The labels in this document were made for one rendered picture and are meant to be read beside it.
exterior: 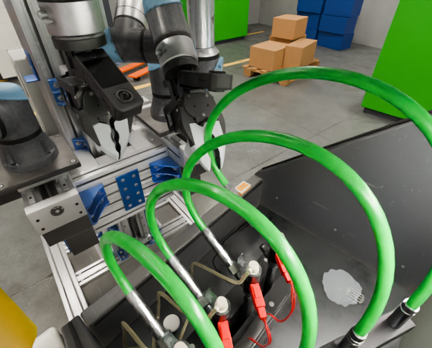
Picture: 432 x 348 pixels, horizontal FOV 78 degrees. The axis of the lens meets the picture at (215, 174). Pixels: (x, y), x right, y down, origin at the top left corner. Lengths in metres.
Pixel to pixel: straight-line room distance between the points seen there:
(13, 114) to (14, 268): 1.45
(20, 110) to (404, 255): 1.06
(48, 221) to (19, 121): 0.29
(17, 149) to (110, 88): 0.55
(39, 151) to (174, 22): 0.56
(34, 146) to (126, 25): 0.44
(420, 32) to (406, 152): 2.96
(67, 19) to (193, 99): 0.22
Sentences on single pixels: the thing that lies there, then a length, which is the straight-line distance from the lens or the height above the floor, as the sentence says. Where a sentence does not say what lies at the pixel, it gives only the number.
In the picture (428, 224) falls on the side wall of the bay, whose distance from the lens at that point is 0.77.
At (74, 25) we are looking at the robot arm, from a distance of 0.43.
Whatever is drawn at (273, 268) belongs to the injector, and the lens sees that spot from 0.57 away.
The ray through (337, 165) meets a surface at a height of 1.38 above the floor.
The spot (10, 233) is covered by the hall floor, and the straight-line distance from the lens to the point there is 2.42.
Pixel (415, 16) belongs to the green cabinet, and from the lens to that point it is 3.60.
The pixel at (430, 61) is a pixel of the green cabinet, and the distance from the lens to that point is 3.62.
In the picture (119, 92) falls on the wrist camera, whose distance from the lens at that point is 0.41.
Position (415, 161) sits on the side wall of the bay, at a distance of 0.69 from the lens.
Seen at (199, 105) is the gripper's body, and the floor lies 1.31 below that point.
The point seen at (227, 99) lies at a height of 1.36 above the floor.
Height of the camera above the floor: 1.52
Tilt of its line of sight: 39 degrees down
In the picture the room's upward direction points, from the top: straight up
